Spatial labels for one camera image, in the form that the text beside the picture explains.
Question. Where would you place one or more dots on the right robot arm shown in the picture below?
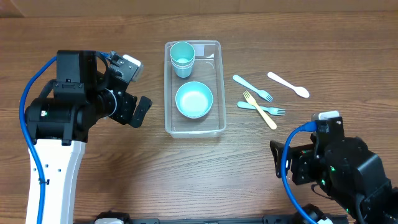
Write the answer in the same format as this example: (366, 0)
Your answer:
(344, 168)

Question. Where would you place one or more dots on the teal cup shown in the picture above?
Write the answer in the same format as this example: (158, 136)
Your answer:
(182, 53)

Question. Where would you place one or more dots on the light blue fork upper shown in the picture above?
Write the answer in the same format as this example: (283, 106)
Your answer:
(262, 93)

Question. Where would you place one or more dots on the blue cup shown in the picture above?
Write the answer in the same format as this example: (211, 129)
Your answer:
(183, 72)

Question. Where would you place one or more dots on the clear plastic container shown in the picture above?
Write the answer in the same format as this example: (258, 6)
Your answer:
(207, 69)

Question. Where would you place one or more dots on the white cup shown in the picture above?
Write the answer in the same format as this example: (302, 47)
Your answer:
(178, 66)

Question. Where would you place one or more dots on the light blue fork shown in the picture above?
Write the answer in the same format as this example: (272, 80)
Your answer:
(271, 110)
(262, 93)

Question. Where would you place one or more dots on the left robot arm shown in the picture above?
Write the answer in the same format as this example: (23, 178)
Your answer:
(56, 145)

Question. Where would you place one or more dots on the yellow plastic fork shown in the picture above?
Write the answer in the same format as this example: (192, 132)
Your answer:
(250, 99)

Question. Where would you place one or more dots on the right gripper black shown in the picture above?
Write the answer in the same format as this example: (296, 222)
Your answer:
(298, 155)

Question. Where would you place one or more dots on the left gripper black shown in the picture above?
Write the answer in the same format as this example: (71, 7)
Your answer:
(125, 114)

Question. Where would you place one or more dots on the light blue bowl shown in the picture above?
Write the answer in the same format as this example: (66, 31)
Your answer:
(194, 100)

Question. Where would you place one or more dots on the white plastic spoon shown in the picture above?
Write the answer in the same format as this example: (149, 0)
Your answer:
(299, 90)

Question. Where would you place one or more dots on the light blue fork lower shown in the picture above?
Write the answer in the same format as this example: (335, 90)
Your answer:
(271, 110)

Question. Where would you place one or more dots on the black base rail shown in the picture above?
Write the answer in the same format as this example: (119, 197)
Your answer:
(118, 217)

